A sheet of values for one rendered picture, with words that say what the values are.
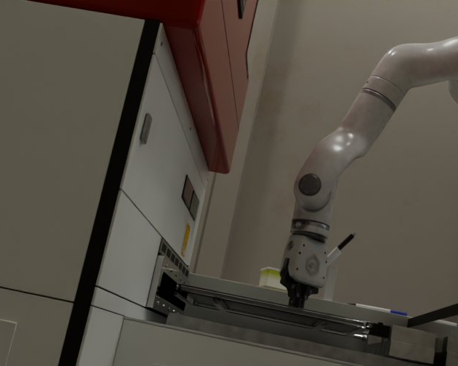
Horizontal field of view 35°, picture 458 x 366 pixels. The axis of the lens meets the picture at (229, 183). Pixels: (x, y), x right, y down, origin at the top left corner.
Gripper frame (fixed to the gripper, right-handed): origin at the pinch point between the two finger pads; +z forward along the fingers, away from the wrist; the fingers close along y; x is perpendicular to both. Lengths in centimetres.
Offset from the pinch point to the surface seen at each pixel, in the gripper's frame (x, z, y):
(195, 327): -0.6, 8.8, -25.6
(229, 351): -26.3, 11.9, -37.6
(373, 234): 155, -69, 201
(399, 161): 149, -114, 207
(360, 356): -21.9, 7.8, -2.8
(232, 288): 22.2, -2.7, -0.1
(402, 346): -29.0, 4.8, -0.2
